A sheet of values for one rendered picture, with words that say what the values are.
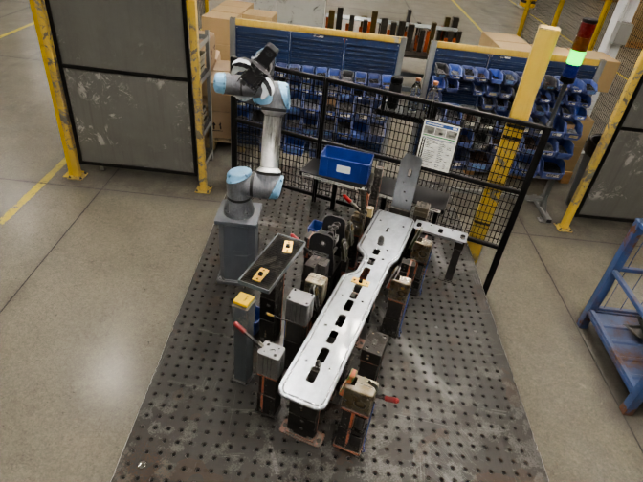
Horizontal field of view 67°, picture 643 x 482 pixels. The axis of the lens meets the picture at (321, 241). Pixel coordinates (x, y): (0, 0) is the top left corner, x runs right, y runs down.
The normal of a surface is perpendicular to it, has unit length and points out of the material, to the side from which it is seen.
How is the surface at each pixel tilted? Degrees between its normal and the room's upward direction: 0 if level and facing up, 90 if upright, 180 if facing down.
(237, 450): 0
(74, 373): 0
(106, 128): 91
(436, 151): 90
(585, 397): 0
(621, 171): 90
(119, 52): 92
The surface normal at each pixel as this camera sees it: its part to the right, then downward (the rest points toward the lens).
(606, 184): -0.03, 0.59
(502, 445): 0.10, -0.80
